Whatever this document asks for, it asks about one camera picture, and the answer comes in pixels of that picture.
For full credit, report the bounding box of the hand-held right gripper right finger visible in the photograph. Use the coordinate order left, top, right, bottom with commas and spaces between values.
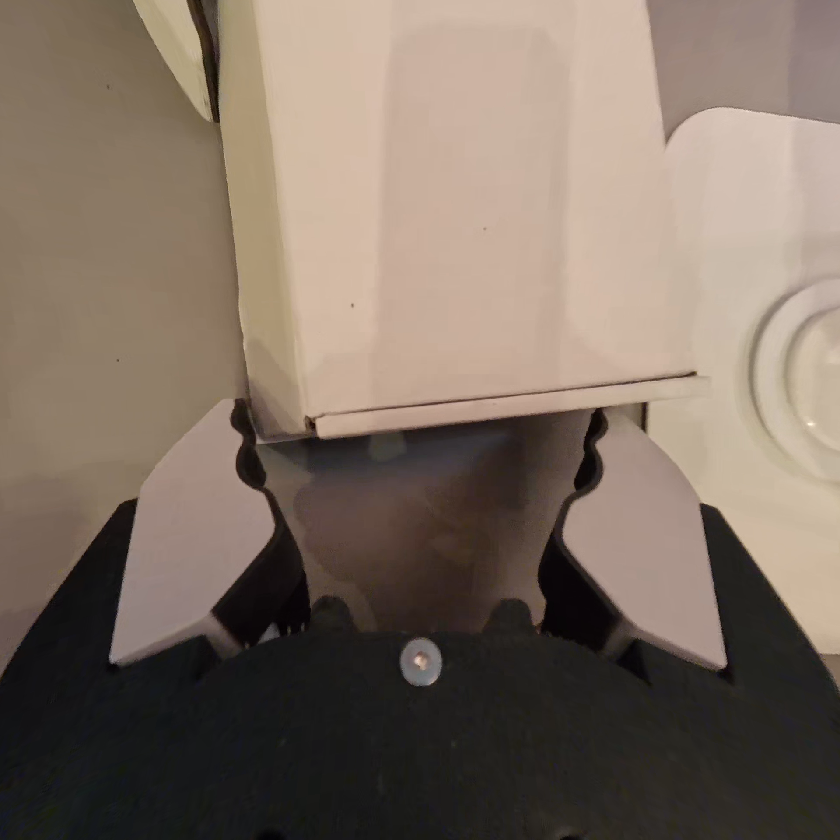
537, 408, 729, 672

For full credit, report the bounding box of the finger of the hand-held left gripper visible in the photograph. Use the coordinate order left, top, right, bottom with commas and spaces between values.
131, 0, 222, 124

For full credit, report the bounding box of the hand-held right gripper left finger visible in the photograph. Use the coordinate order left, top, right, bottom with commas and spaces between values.
108, 397, 311, 668

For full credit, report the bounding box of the white cardboard box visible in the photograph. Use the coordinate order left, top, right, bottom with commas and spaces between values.
218, 0, 711, 442

